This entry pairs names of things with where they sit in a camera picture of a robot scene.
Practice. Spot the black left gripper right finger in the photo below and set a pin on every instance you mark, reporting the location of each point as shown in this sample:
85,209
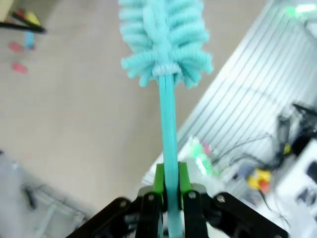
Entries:
195,215

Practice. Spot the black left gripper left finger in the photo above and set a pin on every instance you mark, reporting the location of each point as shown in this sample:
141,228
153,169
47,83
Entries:
148,215

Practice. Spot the teal microfibre duster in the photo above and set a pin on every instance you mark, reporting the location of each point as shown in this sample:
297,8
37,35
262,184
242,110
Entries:
169,119

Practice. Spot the red curved paper scrap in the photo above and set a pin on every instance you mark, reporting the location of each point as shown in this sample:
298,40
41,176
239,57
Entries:
19,67

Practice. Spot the cyan paper strip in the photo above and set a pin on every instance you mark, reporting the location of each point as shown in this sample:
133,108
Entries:
29,41

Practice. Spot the red rectangular paper scrap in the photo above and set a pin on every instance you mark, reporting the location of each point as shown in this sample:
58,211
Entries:
16,47

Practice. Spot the green white plastic packet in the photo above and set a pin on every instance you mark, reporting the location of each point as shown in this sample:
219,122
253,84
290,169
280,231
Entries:
200,156

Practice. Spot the yellow emergency stop button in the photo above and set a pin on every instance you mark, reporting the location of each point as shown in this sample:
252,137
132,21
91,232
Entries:
257,177

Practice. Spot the white electronics box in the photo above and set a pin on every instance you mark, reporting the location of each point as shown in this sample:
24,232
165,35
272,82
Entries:
307,178

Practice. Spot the yellow paper scrap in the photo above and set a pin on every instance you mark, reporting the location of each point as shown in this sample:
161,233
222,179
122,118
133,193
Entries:
33,19

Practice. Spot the ribbed aluminium base plate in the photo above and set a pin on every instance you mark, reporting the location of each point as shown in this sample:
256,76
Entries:
235,86

